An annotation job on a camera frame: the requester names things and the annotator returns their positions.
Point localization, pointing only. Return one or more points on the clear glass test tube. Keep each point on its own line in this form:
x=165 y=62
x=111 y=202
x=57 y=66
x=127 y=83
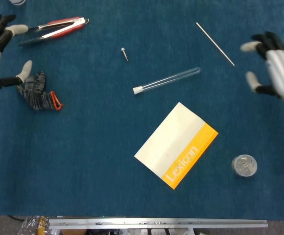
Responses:
x=171 y=77

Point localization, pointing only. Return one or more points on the white test tube cap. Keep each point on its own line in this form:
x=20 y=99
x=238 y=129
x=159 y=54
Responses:
x=137 y=90

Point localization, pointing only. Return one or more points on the grey knit work glove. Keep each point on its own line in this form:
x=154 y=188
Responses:
x=38 y=95

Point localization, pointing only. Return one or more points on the red steel kitchen tongs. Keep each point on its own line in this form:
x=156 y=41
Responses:
x=58 y=31

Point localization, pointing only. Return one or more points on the thin metal rod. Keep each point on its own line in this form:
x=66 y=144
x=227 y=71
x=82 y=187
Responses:
x=215 y=44

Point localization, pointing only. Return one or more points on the round clear paperclip container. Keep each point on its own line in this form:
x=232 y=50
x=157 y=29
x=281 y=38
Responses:
x=244 y=165

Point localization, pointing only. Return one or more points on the blue carpet table cover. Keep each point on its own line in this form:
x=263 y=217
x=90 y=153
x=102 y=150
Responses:
x=83 y=147

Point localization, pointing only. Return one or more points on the small metal bolt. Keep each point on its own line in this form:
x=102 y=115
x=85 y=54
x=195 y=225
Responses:
x=125 y=54

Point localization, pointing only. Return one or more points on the white orange Lexicon book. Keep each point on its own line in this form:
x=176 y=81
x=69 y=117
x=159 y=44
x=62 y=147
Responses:
x=171 y=147

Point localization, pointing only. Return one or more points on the crinkled clear plastic bag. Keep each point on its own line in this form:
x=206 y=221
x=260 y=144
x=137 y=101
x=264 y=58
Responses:
x=34 y=226

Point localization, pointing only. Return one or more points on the aluminium frame rail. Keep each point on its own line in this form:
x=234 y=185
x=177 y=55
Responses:
x=156 y=223

